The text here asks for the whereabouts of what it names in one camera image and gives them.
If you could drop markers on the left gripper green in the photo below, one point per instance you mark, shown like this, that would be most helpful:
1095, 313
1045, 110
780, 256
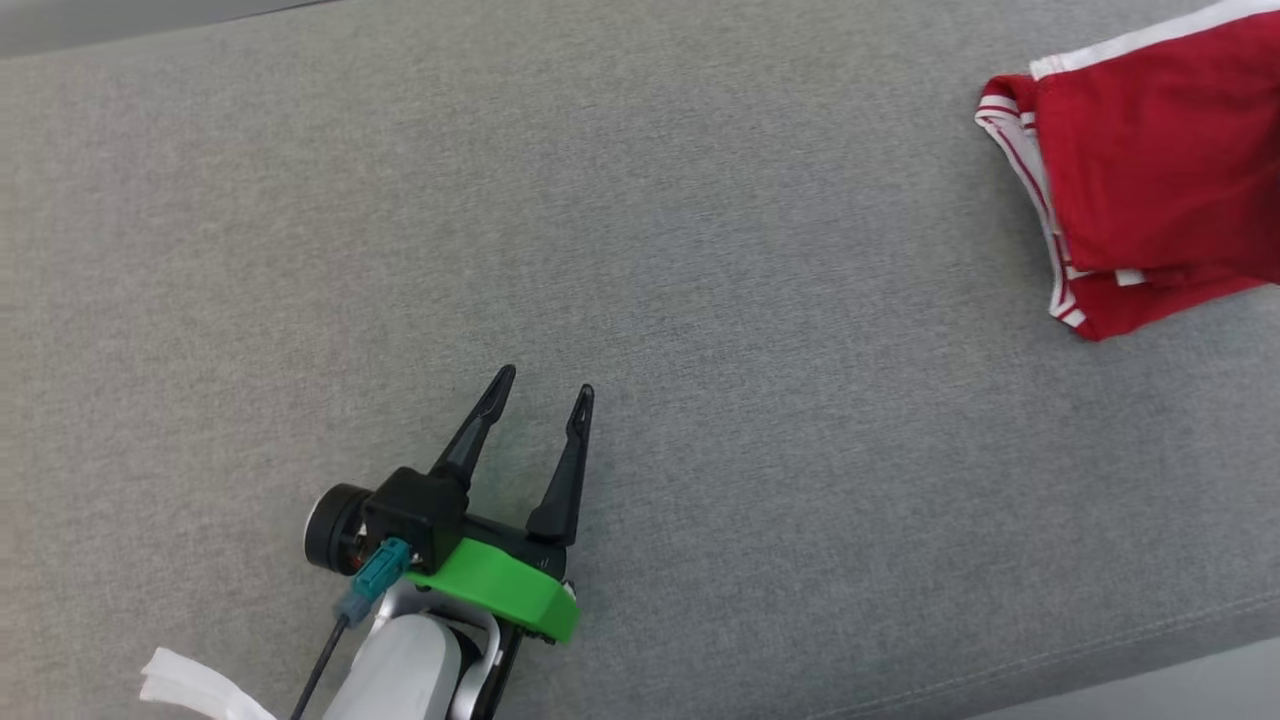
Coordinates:
500, 590

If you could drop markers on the red jersey shirt white sleeves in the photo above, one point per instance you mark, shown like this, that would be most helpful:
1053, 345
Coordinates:
1110, 305

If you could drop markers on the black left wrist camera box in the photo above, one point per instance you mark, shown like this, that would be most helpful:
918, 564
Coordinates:
415, 515

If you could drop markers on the white tape strip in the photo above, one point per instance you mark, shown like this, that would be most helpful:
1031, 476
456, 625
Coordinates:
200, 690

